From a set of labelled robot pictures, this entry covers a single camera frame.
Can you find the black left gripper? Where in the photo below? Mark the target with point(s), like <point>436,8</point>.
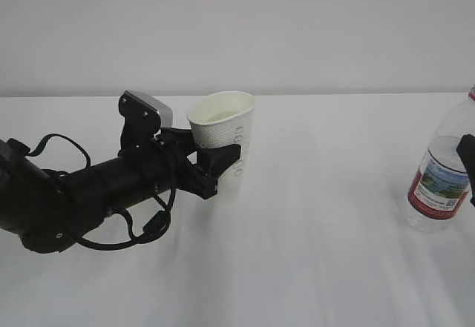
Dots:
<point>190,168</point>

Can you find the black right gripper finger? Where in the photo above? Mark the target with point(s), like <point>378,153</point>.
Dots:
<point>465,151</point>

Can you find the white paper cup green logo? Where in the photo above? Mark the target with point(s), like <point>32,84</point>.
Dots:
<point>221,119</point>

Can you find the clear water bottle red label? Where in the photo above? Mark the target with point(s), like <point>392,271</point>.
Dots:
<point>441,184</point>

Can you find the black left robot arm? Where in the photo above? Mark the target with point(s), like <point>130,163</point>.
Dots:
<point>52,210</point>

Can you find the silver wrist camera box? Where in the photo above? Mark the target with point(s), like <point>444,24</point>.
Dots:
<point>144,116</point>

